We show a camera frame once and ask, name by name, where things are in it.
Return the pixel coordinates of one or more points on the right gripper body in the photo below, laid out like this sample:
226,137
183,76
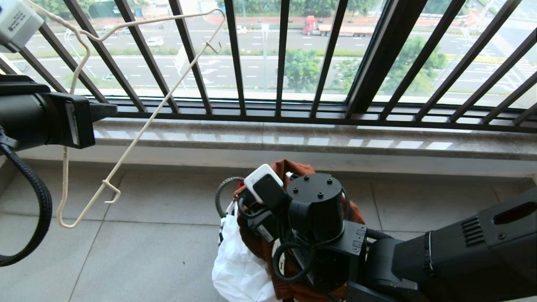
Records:
264,228

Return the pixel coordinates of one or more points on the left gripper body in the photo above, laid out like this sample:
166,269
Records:
29,115

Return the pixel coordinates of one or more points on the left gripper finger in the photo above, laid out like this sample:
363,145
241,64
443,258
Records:
105,110

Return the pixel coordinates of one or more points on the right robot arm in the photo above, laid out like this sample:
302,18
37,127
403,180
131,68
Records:
440,260

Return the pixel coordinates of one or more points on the rust orange garment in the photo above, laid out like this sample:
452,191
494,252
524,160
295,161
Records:
256,247

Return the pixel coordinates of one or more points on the white car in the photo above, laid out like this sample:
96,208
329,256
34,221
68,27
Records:
155,41

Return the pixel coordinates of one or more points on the stone window sill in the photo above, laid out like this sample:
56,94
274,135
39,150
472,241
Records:
293,144

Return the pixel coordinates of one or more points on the black metal window railing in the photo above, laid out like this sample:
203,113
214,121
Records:
235,58

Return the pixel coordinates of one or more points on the green tree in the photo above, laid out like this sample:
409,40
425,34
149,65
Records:
302,69
409,63

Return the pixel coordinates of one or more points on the red flatbed truck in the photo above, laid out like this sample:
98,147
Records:
335,28

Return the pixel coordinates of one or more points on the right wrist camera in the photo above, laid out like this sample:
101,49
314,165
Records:
264,180

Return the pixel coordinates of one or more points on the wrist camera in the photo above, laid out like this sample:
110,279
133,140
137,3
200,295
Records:
16,23
264,180

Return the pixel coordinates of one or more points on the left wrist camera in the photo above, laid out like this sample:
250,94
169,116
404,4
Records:
16,23

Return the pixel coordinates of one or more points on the black window frame post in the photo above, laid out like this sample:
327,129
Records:
377,54

